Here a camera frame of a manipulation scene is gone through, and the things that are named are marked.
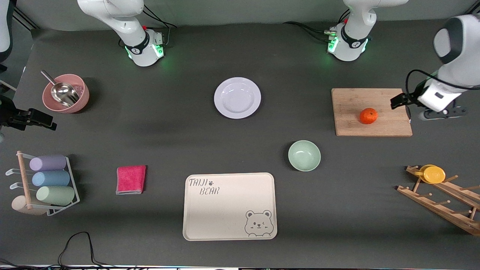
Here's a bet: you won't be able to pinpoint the beige bear print tray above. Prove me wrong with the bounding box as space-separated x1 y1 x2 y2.
183 172 278 241

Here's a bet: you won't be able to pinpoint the pink bowl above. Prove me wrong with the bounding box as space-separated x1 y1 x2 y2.
42 73 90 114

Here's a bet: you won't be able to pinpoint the wooden mug rack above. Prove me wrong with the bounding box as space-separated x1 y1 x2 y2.
397 165 480 236

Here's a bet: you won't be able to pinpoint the white round plate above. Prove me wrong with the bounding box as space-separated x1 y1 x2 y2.
214 77 262 120

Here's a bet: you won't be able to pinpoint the black right arm base cables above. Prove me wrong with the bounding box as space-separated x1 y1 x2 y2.
119 4 178 48

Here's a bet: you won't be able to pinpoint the light green bowl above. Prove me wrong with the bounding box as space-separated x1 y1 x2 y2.
288 140 321 172

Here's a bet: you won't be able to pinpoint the green cup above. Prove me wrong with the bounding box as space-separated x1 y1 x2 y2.
36 186 75 206

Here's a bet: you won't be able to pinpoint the black floor cable loop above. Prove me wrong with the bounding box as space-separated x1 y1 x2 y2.
57 231 113 269

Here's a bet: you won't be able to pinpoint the metal scoop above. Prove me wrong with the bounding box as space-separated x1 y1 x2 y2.
40 70 80 107

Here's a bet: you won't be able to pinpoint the purple cup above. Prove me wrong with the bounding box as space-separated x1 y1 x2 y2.
29 154 67 172

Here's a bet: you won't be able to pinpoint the white wire cup rack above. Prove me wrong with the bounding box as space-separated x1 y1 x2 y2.
5 151 80 217

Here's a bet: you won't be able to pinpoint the bamboo cutting board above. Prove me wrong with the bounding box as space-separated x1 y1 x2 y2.
331 88 413 137

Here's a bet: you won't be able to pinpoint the beige cup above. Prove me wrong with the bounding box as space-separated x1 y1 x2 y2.
11 195 48 216

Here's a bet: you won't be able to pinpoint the pink folded cloth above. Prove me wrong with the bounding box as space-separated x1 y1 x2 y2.
116 165 147 195

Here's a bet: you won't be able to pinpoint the blue cup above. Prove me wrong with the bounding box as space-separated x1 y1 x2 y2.
31 171 71 187

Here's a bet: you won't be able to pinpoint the orange fruit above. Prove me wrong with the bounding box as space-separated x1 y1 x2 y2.
360 108 378 125

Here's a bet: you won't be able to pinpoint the black left arm wrist cable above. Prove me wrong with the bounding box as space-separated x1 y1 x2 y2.
405 69 480 113

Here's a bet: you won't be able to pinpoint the yellow mug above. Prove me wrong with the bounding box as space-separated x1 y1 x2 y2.
414 164 446 184

